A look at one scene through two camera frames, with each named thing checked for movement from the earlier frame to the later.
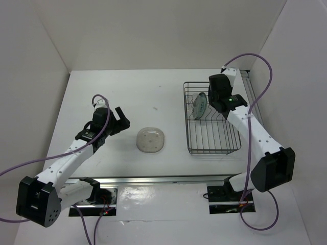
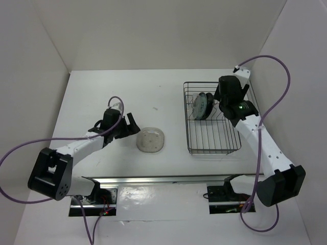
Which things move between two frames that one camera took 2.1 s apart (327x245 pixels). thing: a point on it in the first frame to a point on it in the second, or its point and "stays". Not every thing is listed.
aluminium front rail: [199, 179] stays
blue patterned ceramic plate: [203, 98] stays
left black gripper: [121, 124] to [129, 129]
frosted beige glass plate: [150, 140] stays
